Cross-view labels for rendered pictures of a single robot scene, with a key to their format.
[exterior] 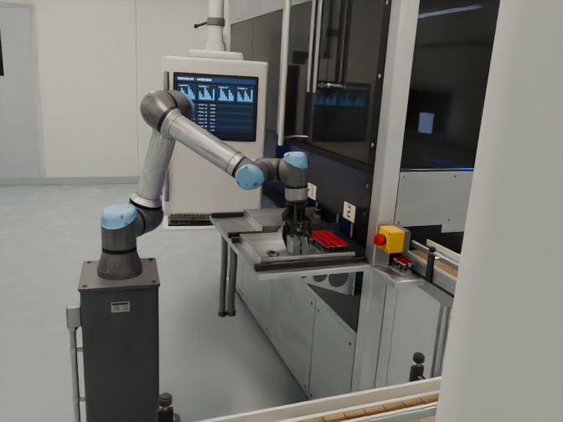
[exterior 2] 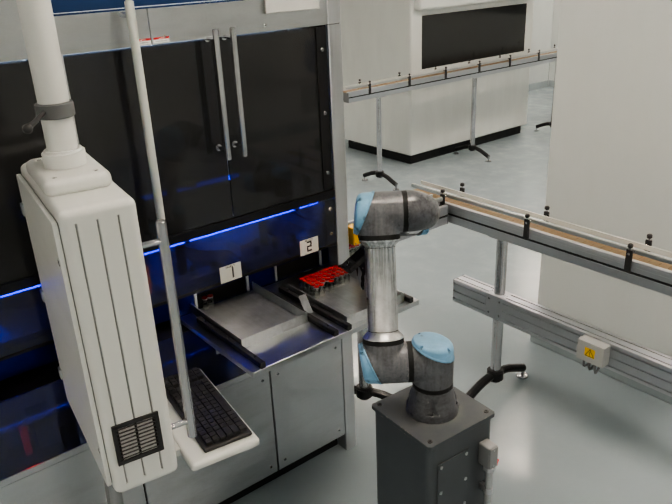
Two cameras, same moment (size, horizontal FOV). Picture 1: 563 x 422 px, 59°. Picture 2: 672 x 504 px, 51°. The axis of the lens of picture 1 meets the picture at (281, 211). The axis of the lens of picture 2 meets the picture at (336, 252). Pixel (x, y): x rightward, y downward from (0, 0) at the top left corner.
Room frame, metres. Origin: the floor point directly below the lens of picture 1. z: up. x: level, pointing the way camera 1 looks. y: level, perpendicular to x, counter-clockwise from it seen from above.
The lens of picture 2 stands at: (2.37, 2.10, 2.02)
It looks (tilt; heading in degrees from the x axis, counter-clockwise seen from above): 23 degrees down; 253
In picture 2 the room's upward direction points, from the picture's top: 3 degrees counter-clockwise
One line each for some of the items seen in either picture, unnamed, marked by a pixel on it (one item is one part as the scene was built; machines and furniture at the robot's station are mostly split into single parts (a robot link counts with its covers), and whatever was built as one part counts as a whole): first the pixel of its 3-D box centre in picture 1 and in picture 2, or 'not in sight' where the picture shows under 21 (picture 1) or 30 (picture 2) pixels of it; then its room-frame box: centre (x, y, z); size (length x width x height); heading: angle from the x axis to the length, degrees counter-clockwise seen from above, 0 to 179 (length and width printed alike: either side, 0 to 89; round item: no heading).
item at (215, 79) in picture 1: (213, 133); (95, 311); (2.51, 0.36, 1.19); 0.50 x 0.19 x 0.78; 104
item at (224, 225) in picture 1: (289, 239); (300, 310); (1.87, -0.04, 0.87); 0.70 x 0.48 x 0.02; 21
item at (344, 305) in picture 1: (269, 223); (100, 401); (2.57, 0.06, 0.73); 1.98 x 0.01 x 0.25; 21
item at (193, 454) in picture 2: (209, 220); (183, 419); (2.33, 0.34, 0.79); 0.45 x 0.28 x 0.03; 104
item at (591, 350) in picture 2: not in sight; (593, 351); (0.69, 0.07, 0.50); 0.12 x 0.05 x 0.09; 111
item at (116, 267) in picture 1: (119, 258); (432, 394); (1.63, 0.55, 0.84); 0.15 x 0.15 x 0.10
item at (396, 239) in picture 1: (392, 239); (355, 232); (1.55, -0.36, 1.00); 0.08 x 0.07 x 0.07; 111
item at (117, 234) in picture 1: (120, 225); (430, 359); (1.64, 0.55, 0.96); 0.13 x 0.12 x 0.14; 163
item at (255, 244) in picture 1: (295, 247); (345, 292); (1.69, -0.06, 0.90); 0.34 x 0.26 x 0.04; 111
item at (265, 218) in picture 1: (290, 219); (247, 312); (2.05, -0.04, 0.90); 0.34 x 0.26 x 0.04; 111
